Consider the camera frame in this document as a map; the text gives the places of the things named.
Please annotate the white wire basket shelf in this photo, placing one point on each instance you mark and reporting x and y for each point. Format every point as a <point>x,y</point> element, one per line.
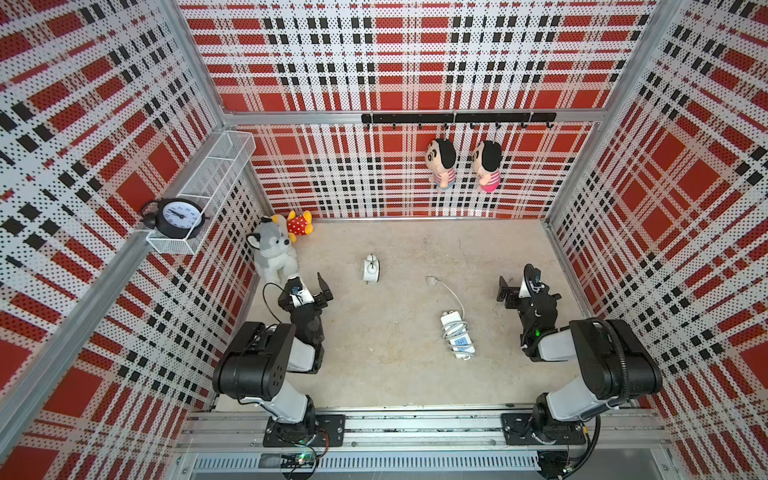
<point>213,176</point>

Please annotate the small white alarm clock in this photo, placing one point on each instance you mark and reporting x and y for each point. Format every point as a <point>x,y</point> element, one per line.
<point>371,269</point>

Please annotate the plush doll blue shorts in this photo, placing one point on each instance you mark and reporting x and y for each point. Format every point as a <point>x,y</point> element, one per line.
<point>440,159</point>

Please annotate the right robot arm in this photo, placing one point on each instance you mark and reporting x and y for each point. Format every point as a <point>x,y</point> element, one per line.
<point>614,366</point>

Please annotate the plush doll pink shorts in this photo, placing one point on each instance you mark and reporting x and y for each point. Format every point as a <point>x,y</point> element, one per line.
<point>486,161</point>

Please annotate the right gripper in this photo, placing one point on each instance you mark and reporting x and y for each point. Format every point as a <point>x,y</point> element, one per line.
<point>534,299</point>

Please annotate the black round clock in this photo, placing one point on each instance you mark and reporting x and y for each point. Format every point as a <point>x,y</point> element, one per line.
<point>174,218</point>

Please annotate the white power strip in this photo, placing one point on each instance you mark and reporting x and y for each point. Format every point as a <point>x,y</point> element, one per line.
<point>455,333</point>

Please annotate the black hook rail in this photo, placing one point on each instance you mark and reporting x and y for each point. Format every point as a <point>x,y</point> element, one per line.
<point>522,118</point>

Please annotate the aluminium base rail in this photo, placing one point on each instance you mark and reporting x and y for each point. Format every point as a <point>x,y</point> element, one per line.
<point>427,442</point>

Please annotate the grey husky plush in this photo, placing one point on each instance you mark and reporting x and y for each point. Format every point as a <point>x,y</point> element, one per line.
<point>274,252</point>

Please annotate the red yellow plush toy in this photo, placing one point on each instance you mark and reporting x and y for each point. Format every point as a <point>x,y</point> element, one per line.
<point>295,225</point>

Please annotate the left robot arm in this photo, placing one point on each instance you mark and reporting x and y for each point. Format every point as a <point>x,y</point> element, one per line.
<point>255,365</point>

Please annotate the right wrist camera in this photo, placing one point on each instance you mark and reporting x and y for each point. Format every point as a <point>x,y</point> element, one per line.
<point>531,282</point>

